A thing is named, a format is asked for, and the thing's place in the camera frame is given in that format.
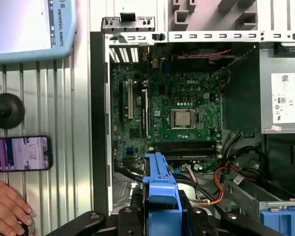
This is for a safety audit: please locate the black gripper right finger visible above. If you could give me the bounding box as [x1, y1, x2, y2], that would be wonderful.
[180, 191, 283, 236]

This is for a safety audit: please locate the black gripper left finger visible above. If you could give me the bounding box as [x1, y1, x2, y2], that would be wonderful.
[46, 189, 145, 236]

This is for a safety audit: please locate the hard disk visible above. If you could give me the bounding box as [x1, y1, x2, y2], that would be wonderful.
[142, 152, 185, 236]

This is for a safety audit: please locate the small round black tool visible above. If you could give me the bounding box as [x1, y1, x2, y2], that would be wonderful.
[16, 220, 31, 236]

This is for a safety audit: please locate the person's hand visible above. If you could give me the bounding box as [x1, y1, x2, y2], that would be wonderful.
[0, 178, 34, 236]

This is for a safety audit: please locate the black RAM stick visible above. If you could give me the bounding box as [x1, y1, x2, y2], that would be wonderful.
[151, 148, 222, 159]

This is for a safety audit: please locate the metal optical drive bay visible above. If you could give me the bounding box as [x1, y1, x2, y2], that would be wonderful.
[223, 177, 295, 236]

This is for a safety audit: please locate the blue drive bay latch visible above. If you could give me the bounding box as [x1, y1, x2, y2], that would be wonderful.
[260, 206, 295, 236]

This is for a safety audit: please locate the silver CPU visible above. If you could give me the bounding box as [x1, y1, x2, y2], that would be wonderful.
[175, 110, 194, 127]

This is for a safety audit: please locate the black open PC case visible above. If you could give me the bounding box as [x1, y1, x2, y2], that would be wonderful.
[89, 30, 295, 236]

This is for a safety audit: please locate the black expansion slot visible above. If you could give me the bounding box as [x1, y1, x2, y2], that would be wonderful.
[118, 81, 125, 123]

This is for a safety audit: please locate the white expansion slot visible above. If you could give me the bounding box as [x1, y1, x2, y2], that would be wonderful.
[127, 78, 134, 120]

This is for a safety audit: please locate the green motherboard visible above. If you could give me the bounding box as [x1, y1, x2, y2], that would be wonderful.
[110, 58, 224, 173]

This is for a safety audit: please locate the black smartphone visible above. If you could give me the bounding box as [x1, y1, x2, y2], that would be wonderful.
[0, 135, 54, 172]

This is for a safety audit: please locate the grey power supply unit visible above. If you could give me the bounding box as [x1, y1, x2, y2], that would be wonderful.
[222, 43, 295, 135]

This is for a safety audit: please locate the black round knob with rod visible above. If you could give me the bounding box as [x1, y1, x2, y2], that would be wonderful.
[0, 93, 25, 130]

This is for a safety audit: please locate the grey parts rack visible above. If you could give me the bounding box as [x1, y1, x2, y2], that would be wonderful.
[172, 0, 259, 31]

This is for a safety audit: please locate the pale blue teach pendant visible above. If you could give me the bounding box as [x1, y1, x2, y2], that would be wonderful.
[0, 0, 77, 65]

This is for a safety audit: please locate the black cable bundle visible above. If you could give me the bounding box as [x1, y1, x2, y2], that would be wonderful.
[114, 146, 295, 217]

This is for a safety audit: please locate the white thin wire bundle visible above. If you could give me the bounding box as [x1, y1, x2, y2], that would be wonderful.
[181, 164, 199, 184]

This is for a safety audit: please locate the orange red yellow wire bundle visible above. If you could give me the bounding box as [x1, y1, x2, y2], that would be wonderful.
[212, 166, 268, 205]

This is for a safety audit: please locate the red black fan wire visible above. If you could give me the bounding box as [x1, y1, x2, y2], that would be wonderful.
[177, 49, 233, 59]

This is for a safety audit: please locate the metal slot cover bracket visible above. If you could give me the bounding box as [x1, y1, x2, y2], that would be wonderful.
[101, 12, 155, 34]

